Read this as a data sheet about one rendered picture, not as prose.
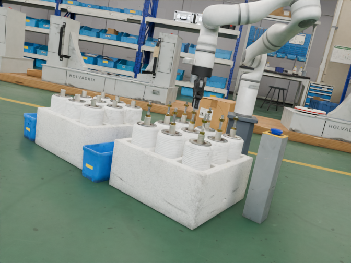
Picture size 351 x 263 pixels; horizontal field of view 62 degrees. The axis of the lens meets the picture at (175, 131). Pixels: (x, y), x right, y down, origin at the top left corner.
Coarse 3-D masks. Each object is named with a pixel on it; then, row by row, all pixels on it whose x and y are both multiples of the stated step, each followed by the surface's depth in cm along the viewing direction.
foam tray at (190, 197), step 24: (120, 144) 105; (120, 168) 106; (144, 168) 99; (168, 168) 93; (192, 168) 90; (216, 168) 95; (240, 168) 108; (144, 192) 100; (168, 192) 94; (192, 192) 88; (216, 192) 96; (240, 192) 115; (168, 216) 94; (192, 216) 89
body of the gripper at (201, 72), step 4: (192, 68) 104; (196, 68) 103; (200, 68) 102; (204, 68) 102; (208, 68) 102; (192, 72) 104; (196, 72) 103; (200, 72) 102; (204, 72) 102; (208, 72) 103; (200, 76) 102; (204, 76) 103; (208, 76) 103; (196, 80) 107; (196, 84) 105
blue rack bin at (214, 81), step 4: (212, 76) 594; (216, 76) 592; (208, 80) 549; (212, 80) 595; (216, 80) 593; (220, 80) 592; (224, 80) 590; (208, 84) 552; (212, 84) 550; (216, 84) 548; (220, 84) 547; (224, 84) 546; (220, 88) 550
